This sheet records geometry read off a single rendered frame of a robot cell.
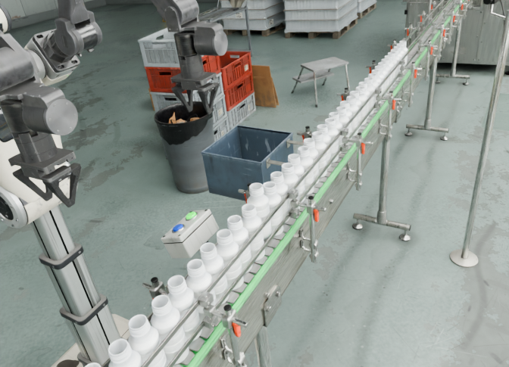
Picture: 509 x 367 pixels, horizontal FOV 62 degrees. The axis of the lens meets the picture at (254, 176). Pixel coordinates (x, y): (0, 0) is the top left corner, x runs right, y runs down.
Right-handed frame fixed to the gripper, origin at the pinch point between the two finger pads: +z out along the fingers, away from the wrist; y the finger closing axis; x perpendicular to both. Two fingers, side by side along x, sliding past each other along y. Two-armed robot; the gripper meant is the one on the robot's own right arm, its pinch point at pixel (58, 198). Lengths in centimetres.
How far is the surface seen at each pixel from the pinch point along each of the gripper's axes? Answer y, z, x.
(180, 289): 15.9, 24.8, 8.4
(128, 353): 16.6, 25.2, -8.2
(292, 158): 14, 25, 70
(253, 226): 17.4, 28.1, 36.9
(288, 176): 17, 27, 61
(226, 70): -167, 76, 303
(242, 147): -43, 57, 126
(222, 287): 17.2, 34.7, 20.1
